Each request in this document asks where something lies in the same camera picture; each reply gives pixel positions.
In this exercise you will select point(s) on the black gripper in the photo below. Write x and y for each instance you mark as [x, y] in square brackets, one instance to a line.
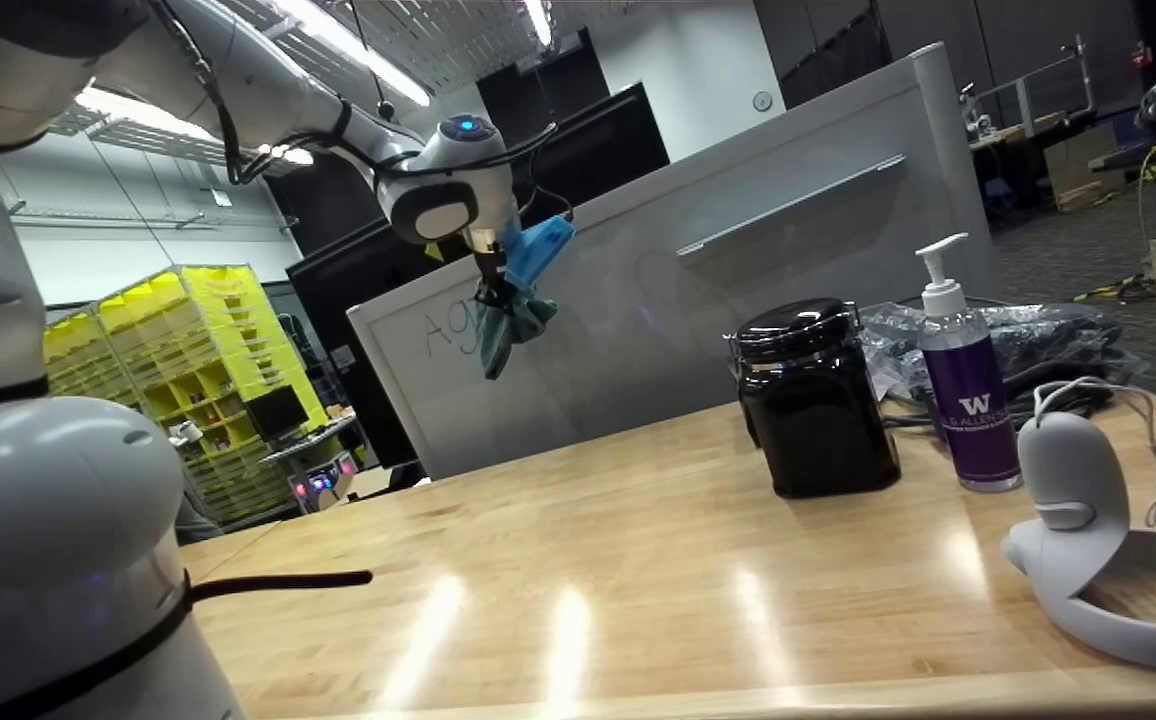
[495, 285]

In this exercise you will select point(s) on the green towel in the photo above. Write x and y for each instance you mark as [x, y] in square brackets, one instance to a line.
[507, 326]

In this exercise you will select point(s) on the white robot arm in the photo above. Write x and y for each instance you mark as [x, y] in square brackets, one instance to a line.
[94, 596]

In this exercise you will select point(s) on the white board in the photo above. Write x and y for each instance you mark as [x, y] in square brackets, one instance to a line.
[829, 197]

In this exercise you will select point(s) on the black monitor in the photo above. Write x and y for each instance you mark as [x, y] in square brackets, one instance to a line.
[585, 159]

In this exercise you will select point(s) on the yellow plastic crates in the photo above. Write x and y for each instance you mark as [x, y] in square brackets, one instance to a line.
[194, 345]

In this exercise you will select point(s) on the black glass jar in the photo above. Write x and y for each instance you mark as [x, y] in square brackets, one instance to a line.
[807, 400]

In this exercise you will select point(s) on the purple hand sanitizer bottle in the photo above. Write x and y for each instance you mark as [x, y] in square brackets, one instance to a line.
[966, 377]

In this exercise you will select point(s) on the grey plastic bag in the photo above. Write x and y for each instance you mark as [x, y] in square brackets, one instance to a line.
[1032, 340]

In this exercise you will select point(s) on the white VR controller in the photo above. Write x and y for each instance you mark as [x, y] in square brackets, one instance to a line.
[1080, 527]

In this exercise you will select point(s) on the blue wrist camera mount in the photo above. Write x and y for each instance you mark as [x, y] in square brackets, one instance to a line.
[529, 252]

